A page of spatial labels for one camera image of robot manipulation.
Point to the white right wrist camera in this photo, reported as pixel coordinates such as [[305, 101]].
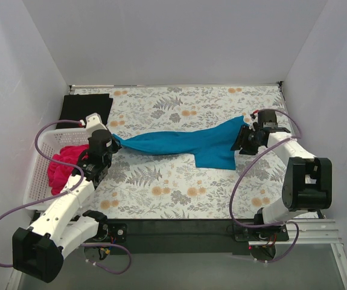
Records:
[[254, 124]]

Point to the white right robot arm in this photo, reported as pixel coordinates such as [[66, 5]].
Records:
[[307, 184]]

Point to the white plastic laundry basket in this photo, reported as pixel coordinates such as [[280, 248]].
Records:
[[50, 143]]

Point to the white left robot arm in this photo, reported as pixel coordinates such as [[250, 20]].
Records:
[[40, 250]]

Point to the folded black t shirt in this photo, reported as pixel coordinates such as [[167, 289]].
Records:
[[78, 107]]

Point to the floral patterned tablecloth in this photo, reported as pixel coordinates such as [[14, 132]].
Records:
[[167, 187]]

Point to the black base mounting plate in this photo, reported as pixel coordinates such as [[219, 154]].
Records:
[[172, 236]]

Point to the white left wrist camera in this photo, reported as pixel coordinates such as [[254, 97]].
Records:
[[92, 123]]

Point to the blue t shirt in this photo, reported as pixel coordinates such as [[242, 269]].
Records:
[[211, 147]]

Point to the aluminium frame rail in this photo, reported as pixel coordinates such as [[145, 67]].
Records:
[[313, 257]]

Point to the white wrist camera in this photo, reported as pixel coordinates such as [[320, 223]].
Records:
[[92, 123], [254, 124]]

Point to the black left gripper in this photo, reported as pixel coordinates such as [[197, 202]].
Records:
[[113, 144]]

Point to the crumpled pink t shirt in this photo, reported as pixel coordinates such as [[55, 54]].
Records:
[[58, 174]]

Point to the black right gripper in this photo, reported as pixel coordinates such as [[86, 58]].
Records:
[[245, 139]]

